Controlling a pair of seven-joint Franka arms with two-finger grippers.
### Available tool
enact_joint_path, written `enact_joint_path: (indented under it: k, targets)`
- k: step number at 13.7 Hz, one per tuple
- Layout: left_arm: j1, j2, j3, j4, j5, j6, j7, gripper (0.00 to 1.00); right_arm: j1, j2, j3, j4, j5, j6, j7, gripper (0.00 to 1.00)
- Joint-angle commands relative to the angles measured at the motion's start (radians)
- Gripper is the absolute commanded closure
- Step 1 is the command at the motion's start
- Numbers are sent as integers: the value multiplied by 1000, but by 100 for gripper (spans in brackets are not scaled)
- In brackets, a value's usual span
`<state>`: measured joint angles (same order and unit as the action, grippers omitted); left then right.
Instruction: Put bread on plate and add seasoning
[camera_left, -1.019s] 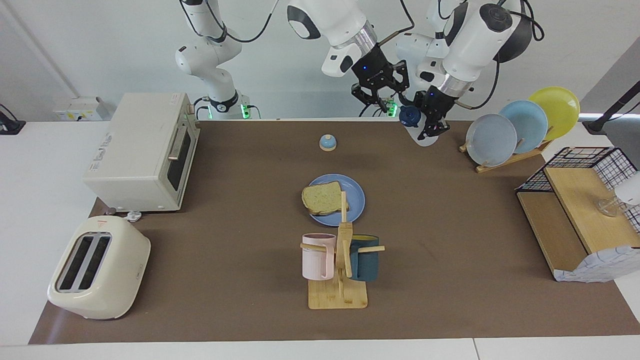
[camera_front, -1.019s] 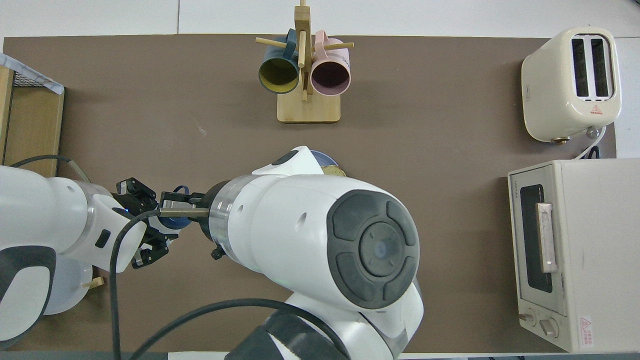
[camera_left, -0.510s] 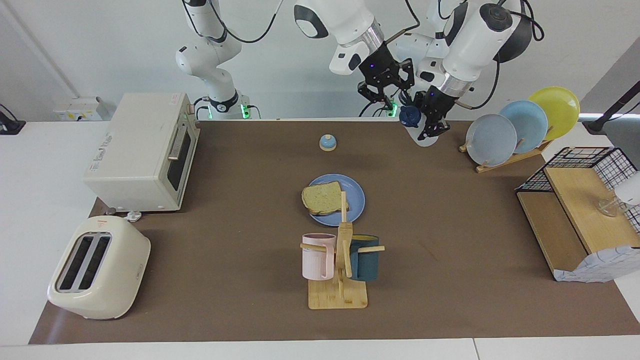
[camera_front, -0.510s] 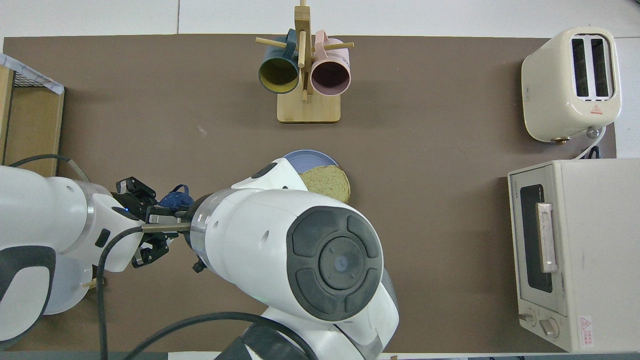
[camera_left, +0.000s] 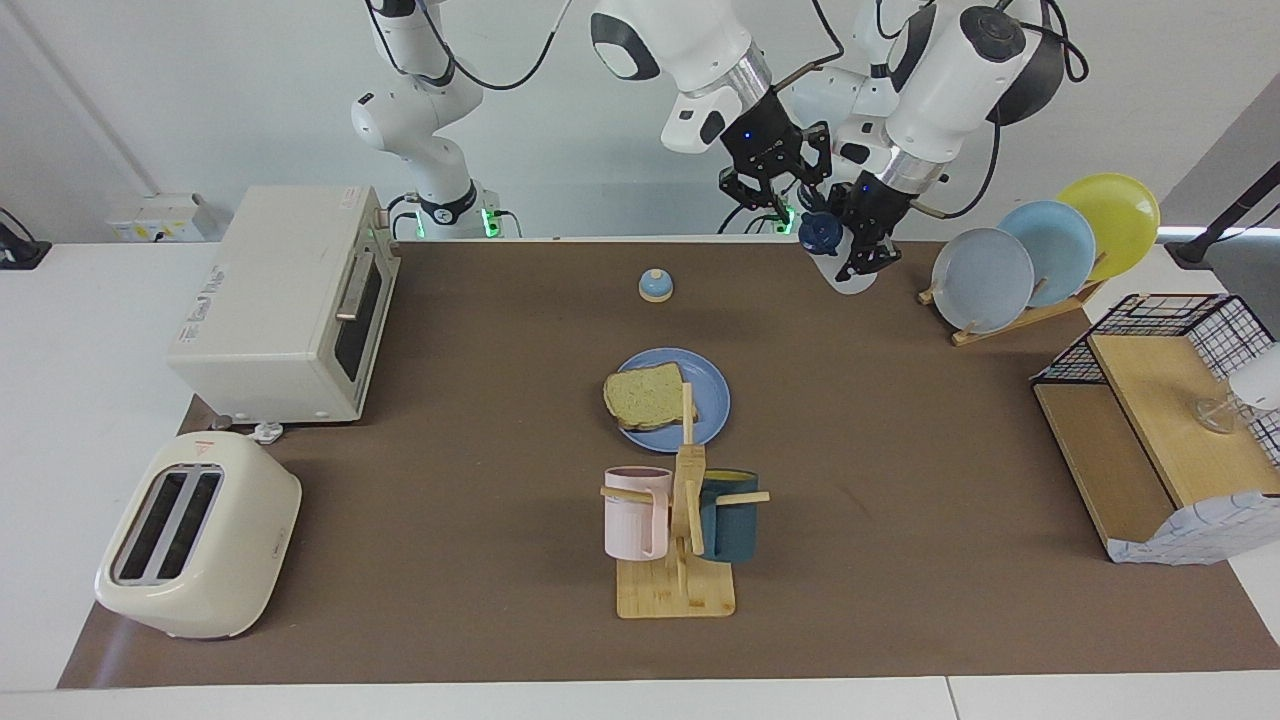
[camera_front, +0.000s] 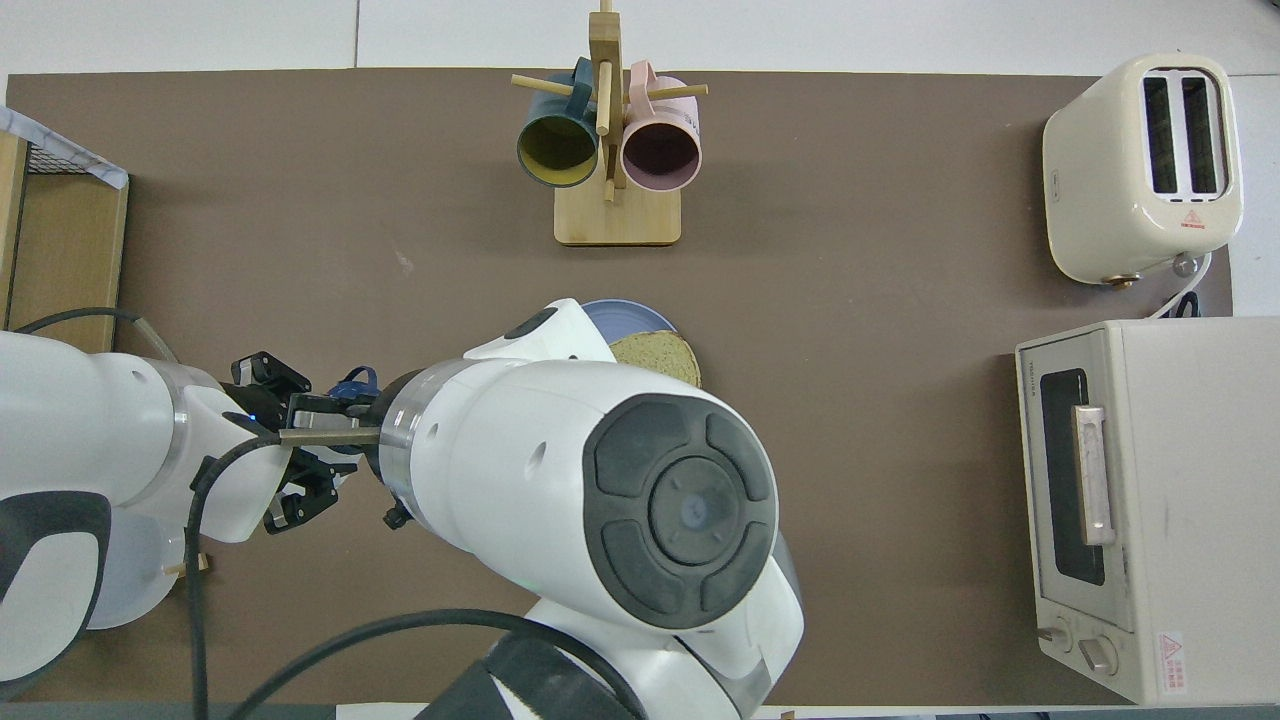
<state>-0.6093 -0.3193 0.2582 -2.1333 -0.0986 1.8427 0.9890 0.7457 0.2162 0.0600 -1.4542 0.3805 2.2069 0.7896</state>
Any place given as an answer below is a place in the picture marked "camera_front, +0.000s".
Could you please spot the white bottle with blue cap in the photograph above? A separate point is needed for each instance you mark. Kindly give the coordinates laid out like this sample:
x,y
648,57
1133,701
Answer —
x,y
355,388

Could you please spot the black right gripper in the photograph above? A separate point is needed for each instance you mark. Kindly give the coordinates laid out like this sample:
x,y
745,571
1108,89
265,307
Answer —
x,y
372,460

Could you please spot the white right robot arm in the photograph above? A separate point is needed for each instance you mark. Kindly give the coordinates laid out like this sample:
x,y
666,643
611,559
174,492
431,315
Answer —
x,y
600,450

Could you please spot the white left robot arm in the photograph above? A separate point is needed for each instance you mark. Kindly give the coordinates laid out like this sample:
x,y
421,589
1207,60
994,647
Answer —
x,y
80,420

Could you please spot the wooden mug tree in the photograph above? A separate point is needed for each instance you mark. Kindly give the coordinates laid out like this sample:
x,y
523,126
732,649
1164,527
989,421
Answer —
x,y
620,220

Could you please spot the blue round plate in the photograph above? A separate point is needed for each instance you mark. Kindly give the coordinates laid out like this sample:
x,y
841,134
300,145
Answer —
x,y
625,315

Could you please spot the white toaster oven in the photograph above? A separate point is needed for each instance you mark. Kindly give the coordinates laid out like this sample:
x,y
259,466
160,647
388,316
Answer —
x,y
1200,450

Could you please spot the dark teal mug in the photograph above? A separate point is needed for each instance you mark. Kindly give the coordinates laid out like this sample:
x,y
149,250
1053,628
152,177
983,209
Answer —
x,y
555,150

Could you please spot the toasted bread slice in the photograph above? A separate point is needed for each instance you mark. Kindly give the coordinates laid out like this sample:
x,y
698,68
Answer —
x,y
665,357

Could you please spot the cream two-slot toaster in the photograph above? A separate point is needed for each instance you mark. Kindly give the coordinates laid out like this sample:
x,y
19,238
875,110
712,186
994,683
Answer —
x,y
1100,180

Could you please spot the pink ribbed mug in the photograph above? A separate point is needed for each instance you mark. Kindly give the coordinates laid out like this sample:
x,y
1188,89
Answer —
x,y
660,150

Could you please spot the brown table mat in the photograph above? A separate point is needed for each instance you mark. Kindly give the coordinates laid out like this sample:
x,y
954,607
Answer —
x,y
850,400

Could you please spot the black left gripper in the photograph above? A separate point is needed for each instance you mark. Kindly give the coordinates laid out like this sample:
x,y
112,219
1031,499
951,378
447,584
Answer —
x,y
262,415

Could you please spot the wooden shelf unit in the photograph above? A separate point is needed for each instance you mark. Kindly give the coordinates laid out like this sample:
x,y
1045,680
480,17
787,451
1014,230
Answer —
x,y
70,250

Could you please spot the white patterned cloth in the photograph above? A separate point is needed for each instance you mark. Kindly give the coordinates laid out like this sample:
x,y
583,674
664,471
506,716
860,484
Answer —
x,y
90,165

